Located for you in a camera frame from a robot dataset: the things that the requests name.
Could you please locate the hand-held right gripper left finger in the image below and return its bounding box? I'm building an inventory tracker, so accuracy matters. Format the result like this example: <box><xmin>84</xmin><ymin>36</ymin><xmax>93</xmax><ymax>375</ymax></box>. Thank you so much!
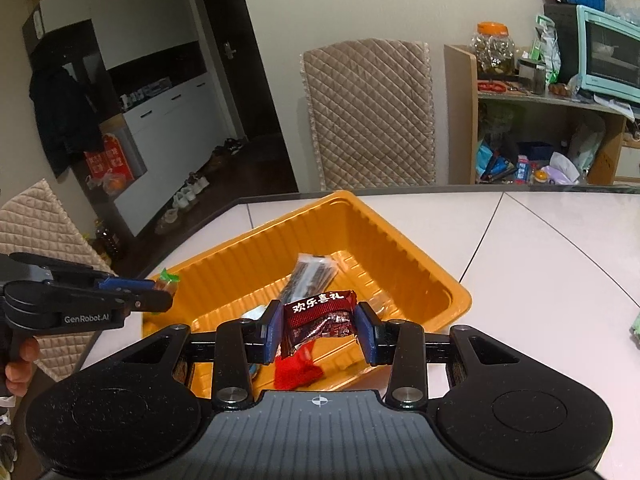
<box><xmin>74</xmin><ymin>300</ymin><xmax>286</xmax><ymax>413</ymax></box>

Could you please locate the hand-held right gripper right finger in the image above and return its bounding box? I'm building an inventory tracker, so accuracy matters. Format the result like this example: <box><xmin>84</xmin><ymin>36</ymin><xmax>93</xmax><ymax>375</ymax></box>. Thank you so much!
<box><xmin>352</xmin><ymin>302</ymin><xmax>566</xmax><ymax>411</ymax></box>

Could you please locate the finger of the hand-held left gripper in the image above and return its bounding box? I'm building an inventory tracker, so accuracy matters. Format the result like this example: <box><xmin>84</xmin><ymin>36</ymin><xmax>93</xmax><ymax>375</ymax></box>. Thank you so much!
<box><xmin>121</xmin><ymin>288</ymin><xmax>174</xmax><ymax>314</ymax></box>
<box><xmin>9</xmin><ymin>252</ymin><xmax>157</xmax><ymax>293</ymax></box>

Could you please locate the green candy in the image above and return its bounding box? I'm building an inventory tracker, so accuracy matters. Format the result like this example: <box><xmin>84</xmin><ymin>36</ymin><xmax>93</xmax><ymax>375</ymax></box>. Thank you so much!
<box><xmin>156</xmin><ymin>267</ymin><xmax>182</xmax><ymax>306</ymax></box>

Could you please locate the red candy packet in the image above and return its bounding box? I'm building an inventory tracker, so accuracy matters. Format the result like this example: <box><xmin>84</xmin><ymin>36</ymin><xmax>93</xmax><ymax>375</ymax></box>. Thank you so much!
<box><xmin>274</xmin><ymin>340</ymin><xmax>323</xmax><ymax>391</ymax></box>
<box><xmin>280</xmin><ymin>290</ymin><xmax>358</xmax><ymax>358</ymax></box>

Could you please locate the black grey snack packet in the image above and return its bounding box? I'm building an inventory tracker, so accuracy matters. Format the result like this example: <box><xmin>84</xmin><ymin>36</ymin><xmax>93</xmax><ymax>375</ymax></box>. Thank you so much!
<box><xmin>277</xmin><ymin>252</ymin><xmax>341</xmax><ymax>311</ymax></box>

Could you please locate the orange plastic tray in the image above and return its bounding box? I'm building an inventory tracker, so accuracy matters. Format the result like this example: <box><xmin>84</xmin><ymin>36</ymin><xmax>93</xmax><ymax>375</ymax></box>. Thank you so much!
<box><xmin>142</xmin><ymin>190</ymin><xmax>472</xmax><ymax>393</ymax></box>

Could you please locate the person's left hand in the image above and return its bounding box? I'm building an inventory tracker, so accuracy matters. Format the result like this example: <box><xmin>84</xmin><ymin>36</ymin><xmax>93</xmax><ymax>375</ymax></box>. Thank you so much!
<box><xmin>4</xmin><ymin>336</ymin><xmax>41</xmax><ymax>397</ymax></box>

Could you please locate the chair with quilted beige cover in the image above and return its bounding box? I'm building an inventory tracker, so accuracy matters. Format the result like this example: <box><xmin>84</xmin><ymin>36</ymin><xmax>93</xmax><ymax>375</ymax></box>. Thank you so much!
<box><xmin>0</xmin><ymin>177</ymin><xmax>121</xmax><ymax>381</ymax></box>
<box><xmin>300</xmin><ymin>37</ymin><xmax>438</xmax><ymax>191</ymax></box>

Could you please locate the bag of oranges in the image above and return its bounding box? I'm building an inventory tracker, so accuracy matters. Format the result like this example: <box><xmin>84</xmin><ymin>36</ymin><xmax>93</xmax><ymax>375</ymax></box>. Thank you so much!
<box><xmin>87</xmin><ymin>170</ymin><xmax>132</xmax><ymax>196</ymax></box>

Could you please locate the red gift bag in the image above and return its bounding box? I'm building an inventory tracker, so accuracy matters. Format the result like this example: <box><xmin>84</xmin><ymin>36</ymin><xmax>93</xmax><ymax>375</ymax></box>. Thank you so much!
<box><xmin>82</xmin><ymin>132</ymin><xmax>136</xmax><ymax>183</ymax></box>

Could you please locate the row of shoes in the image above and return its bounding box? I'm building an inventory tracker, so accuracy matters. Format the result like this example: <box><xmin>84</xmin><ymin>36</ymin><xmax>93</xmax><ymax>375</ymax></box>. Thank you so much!
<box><xmin>152</xmin><ymin>137</ymin><xmax>248</xmax><ymax>236</ymax></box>

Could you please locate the black jacket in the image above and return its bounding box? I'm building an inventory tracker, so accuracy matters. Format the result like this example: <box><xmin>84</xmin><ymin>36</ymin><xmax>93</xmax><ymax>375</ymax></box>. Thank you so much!
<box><xmin>28</xmin><ymin>35</ymin><xmax>106</xmax><ymax>178</ymax></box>

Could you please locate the dark wooden door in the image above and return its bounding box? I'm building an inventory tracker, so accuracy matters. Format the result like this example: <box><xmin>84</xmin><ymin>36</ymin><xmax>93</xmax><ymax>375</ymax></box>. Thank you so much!
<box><xmin>192</xmin><ymin>0</ymin><xmax>298</xmax><ymax>141</ymax></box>

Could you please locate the wooden shelf unit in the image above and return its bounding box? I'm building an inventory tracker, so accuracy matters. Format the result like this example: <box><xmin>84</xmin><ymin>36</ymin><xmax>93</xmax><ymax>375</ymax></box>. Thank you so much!
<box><xmin>444</xmin><ymin>42</ymin><xmax>640</xmax><ymax>186</ymax></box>

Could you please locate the glass jar metal lid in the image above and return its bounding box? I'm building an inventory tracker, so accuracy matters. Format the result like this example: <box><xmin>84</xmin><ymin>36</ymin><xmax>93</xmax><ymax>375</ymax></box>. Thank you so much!
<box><xmin>517</xmin><ymin>57</ymin><xmax>547</xmax><ymax>95</ymax></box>

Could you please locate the clear jar orange lid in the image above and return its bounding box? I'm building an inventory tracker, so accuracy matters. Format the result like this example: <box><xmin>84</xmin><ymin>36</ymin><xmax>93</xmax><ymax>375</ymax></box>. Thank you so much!
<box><xmin>469</xmin><ymin>21</ymin><xmax>516</xmax><ymax>78</ymax></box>

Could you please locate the small white drawer cabinet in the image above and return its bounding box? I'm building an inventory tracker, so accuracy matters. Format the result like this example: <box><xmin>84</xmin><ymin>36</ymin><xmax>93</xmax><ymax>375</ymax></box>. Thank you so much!
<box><xmin>615</xmin><ymin>135</ymin><xmax>640</xmax><ymax>183</ymax></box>

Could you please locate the green white bag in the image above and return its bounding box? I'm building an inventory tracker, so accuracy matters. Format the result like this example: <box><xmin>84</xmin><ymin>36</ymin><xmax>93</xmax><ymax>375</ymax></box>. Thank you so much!
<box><xmin>530</xmin><ymin>14</ymin><xmax>561</xmax><ymax>86</ymax></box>

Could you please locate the mint green toaster oven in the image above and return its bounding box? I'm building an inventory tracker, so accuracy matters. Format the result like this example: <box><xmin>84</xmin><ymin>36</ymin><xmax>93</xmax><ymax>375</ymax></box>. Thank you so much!
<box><xmin>575</xmin><ymin>4</ymin><xmax>640</xmax><ymax>106</ymax></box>

